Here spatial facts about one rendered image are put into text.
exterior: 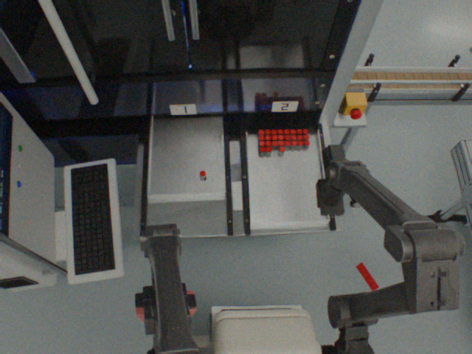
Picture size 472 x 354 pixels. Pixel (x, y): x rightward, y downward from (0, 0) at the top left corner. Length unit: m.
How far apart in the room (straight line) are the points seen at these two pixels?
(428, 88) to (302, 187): 0.65
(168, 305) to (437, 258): 0.43
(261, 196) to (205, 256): 0.91
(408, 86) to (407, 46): 1.47
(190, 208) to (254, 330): 0.66
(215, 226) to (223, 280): 0.88
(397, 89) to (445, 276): 1.12
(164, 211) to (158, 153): 0.22
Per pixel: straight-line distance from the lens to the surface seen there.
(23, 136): 1.49
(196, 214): 1.45
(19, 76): 1.41
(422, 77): 1.82
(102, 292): 2.37
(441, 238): 0.71
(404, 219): 0.74
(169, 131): 1.58
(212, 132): 1.57
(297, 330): 0.91
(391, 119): 2.82
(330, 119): 1.58
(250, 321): 0.92
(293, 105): 1.47
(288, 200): 1.47
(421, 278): 0.69
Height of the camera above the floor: 2.25
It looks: 67 degrees down
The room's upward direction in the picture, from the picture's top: 4 degrees clockwise
